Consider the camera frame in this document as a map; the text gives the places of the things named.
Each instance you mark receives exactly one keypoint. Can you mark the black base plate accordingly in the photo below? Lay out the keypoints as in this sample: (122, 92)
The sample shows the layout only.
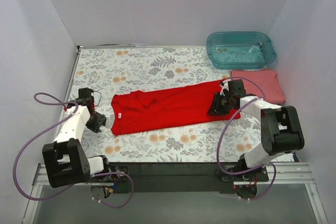
(183, 177)

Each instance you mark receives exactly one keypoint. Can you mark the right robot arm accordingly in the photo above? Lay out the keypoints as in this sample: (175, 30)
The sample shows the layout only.
(280, 129)

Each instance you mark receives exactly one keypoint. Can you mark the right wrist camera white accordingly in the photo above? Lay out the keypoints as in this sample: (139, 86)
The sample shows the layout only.
(224, 88)

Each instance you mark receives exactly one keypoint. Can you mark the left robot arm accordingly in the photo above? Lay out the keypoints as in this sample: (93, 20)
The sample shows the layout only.
(65, 160)

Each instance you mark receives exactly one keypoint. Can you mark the folded pink t shirt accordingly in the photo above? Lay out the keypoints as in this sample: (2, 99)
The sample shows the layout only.
(266, 79)

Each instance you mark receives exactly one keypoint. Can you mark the teal plastic bin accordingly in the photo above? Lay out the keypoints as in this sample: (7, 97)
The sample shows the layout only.
(244, 50)

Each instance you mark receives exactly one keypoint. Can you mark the floral tablecloth mat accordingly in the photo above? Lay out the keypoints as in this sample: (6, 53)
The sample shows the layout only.
(123, 70)

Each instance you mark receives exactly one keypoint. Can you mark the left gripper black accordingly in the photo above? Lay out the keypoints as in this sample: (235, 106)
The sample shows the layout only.
(97, 123)

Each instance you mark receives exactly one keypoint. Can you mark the red t shirt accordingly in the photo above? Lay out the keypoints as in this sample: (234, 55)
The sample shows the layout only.
(141, 111)

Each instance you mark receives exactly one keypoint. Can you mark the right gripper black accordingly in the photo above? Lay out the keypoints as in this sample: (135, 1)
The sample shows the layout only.
(219, 103)

